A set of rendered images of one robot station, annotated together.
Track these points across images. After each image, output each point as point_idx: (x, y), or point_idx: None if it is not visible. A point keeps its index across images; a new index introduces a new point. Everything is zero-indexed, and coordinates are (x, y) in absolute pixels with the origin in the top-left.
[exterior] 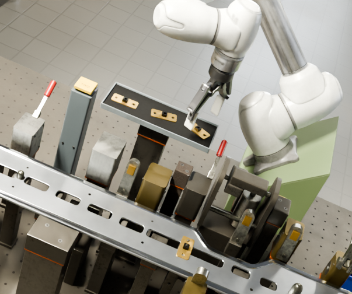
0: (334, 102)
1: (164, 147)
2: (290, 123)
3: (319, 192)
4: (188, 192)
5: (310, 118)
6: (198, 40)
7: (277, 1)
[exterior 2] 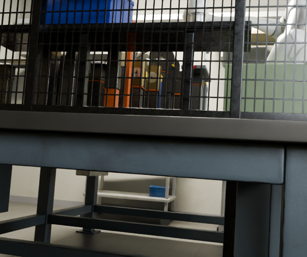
0: (282, 39)
1: (195, 90)
2: None
3: (224, 84)
4: None
5: (270, 58)
6: (185, 15)
7: (294, 14)
